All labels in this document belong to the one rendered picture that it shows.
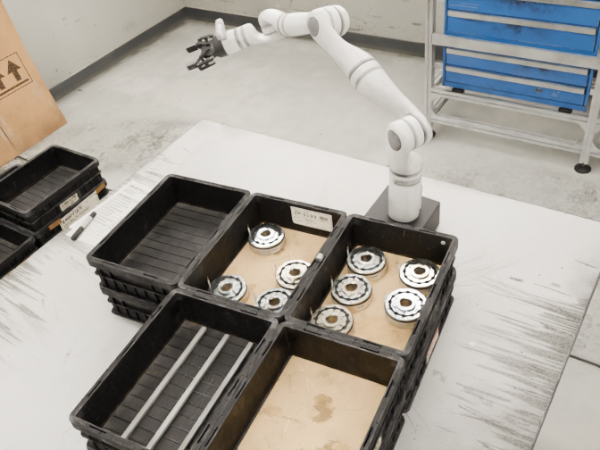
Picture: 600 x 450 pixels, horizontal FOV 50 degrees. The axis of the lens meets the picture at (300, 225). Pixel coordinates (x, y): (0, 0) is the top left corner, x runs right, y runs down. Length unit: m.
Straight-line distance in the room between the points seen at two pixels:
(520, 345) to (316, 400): 0.56
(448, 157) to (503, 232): 1.55
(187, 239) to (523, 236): 0.99
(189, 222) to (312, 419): 0.78
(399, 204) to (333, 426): 0.71
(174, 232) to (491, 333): 0.94
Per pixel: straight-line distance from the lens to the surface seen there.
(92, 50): 4.97
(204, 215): 1.96
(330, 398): 1.45
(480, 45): 3.29
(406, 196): 1.82
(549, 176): 3.44
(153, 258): 1.87
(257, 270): 1.73
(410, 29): 4.49
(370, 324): 1.57
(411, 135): 1.69
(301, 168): 2.29
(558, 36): 3.21
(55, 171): 3.05
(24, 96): 4.36
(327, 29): 1.86
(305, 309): 1.55
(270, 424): 1.43
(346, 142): 3.67
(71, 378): 1.84
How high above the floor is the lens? 2.03
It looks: 40 degrees down
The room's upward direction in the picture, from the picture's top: 9 degrees counter-clockwise
